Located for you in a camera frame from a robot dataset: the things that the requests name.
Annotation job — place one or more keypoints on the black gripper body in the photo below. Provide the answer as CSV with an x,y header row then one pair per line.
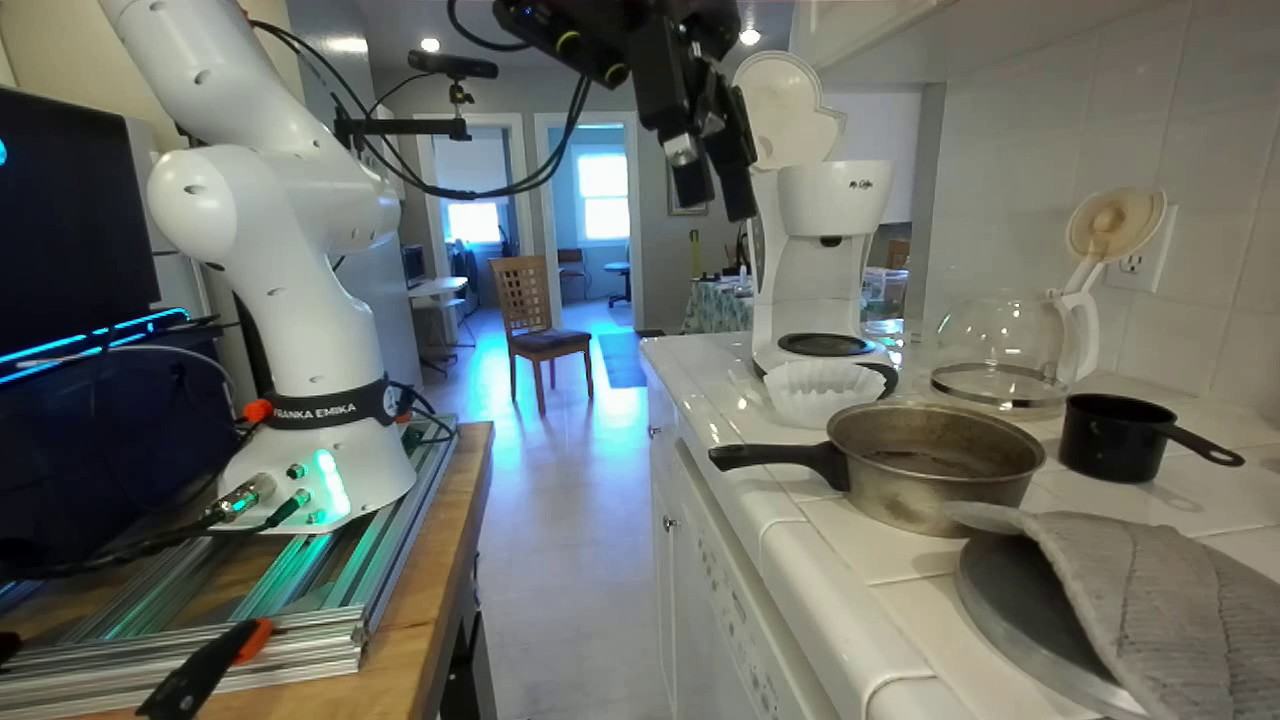
x,y
680,67

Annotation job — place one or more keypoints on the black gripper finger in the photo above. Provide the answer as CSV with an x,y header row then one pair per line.
x,y
732,146
690,170

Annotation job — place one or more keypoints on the silver pot lid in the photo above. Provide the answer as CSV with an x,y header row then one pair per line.
x,y
1021,602

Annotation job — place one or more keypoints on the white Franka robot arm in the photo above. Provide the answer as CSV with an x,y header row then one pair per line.
x,y
281,243

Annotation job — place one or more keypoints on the small black measuring pot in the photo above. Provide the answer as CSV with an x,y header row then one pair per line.
x,y
1112,443

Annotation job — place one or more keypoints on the table with floral cloth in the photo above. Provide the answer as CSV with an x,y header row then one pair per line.
x,y
716,309

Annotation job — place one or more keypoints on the white coffee maker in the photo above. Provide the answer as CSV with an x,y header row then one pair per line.
x,y
812,266

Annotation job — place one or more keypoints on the dark hallway rug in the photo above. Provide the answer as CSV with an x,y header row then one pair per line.
x,y
624,363

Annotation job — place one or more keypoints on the wooden lattice chair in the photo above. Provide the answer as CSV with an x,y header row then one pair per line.
x,y
522,302

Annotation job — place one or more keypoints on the white background table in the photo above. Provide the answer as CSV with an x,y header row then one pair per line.
x,y
438,285

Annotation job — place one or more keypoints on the glass coffee carafe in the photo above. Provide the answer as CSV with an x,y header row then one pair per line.
x,y
1002,344

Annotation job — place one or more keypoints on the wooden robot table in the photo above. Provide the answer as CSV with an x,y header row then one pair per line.
x,y
426,602

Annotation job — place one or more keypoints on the black monitor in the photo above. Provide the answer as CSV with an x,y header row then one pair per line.
x,y
67,227

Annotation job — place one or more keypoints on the dark blue bag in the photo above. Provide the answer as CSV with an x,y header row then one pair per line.
x,y
104,453

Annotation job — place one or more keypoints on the orange and black hand tool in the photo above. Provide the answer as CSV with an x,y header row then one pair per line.
x,y
201,672

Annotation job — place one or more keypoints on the black stereo camera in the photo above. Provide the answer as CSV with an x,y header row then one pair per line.
x,y
455,67

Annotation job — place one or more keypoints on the white wall outlet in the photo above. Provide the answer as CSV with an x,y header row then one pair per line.
x,y
1160,260

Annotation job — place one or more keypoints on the aluminium rail base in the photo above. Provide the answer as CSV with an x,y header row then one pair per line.
x,y
201,614

